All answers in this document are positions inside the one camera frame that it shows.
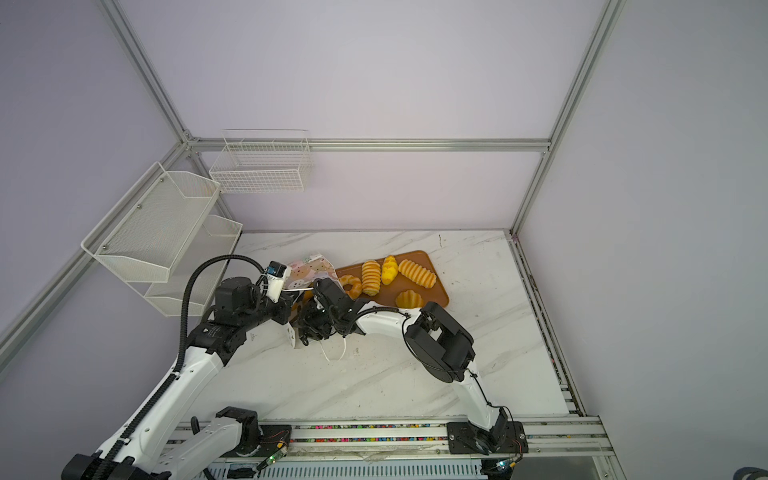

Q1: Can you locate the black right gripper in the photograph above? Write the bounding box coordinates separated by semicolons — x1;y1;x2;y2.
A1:
286;302;340;340

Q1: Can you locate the orange ring doughnut fake bread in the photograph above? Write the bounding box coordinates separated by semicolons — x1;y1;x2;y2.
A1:
339;275;363;300

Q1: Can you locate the cartoon animal paper gift bag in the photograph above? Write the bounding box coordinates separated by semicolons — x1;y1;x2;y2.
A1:
283;253;343;349

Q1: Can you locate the yellow ridged fake bread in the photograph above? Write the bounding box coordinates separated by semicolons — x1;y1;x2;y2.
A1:
361;260;382;297

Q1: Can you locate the yellow oblong fake bread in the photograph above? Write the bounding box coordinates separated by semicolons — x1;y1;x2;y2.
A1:
381;255;399;285

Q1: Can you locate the yellow striped shell fake bread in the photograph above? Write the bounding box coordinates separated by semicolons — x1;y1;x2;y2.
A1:
395;290;425;309

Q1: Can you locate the yellow round fake bread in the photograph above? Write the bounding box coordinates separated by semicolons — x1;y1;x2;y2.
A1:
398;259;437;289

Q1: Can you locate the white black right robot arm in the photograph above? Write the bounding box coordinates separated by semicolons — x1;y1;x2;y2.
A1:
294;279;513;455

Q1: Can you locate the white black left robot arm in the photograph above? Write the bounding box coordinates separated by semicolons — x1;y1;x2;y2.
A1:
61;274;292;479

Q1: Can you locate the brown rectangular tray mat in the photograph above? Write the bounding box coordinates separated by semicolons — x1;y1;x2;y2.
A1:
360;250;450;307

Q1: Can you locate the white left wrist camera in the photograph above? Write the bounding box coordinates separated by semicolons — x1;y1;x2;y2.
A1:
265;261;291;303

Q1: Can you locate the white mesh wall shelf lower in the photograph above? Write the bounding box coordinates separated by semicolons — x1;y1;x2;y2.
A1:
142;215;242;317

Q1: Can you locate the white mesh wall shelf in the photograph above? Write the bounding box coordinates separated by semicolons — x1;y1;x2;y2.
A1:
142;215;242;317
81;163;221;283

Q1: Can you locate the white wire wall basket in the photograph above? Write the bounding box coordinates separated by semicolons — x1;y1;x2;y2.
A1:
209;129;314;194

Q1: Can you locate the white mesh wall shelf upper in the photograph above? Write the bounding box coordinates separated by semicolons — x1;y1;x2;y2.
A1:
81;163;221;283

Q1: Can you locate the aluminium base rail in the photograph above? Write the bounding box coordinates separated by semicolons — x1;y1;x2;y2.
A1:
107;416;625;480

